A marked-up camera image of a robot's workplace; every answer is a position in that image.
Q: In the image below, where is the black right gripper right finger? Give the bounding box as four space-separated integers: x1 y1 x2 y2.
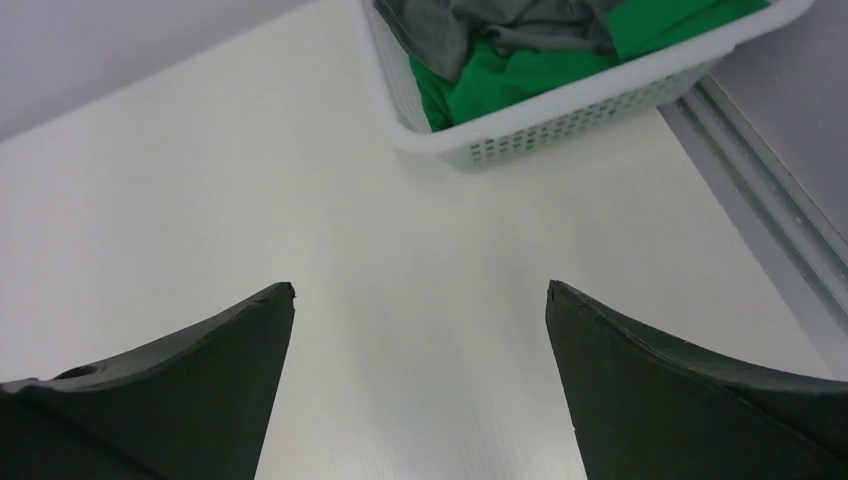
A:
545 280 847 479

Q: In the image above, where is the green t shirt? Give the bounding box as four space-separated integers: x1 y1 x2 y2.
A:
408 1 768 131

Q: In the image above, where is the grey t shirt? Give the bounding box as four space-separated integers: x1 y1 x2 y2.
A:
373 0 621 81

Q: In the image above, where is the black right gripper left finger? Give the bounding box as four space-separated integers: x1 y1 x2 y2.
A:
1 282 296 479

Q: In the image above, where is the white plastic laundry basket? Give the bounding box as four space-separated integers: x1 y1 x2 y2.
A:
347 1 812 171

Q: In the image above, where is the aluminium frame rail right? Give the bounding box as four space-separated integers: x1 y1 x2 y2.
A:
659 76 847 380

